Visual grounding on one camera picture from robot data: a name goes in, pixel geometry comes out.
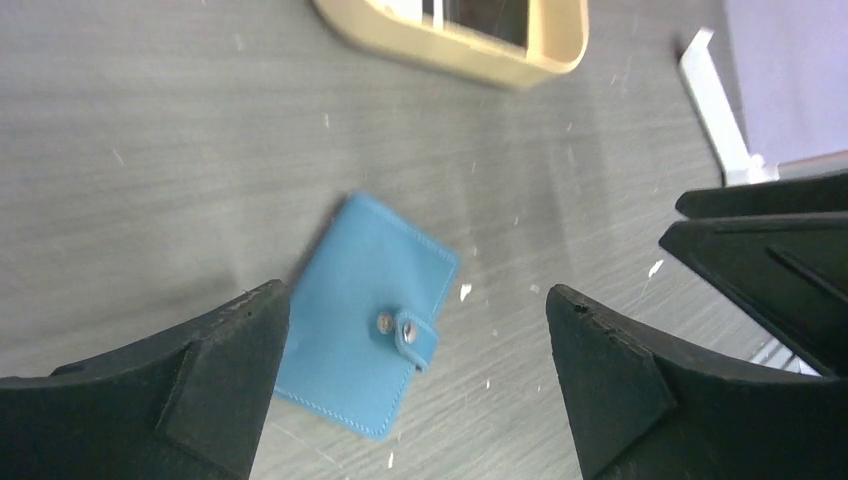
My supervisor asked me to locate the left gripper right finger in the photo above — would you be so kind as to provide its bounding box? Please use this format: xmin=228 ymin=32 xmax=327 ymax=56
xmin=546 ymin=284 xmax=847 ymax=479

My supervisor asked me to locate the beige oval tray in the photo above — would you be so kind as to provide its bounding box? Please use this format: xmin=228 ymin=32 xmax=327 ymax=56
xmin=313 ymin=1 xmax=589 ymax=90

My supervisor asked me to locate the white clothes rack stand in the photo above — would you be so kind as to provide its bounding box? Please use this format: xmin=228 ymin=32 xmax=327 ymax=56
xmin=678 ymin=28 xmax=847 ymax=186

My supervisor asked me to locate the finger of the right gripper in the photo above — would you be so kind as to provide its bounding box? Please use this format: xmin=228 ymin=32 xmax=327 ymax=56
xmin=659 ymin=212 xmax=847 ymax=377
xmin=675 ymin=173 xmax=847 ymax=219

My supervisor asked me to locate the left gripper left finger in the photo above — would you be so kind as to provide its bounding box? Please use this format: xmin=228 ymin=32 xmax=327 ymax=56
xmin=1 ymin=279 xmax=289 ymax=479

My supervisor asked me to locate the blue card holder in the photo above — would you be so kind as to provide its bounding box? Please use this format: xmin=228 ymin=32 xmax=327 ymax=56
xmin=274 ymin=192 xmax=460 ymax=440

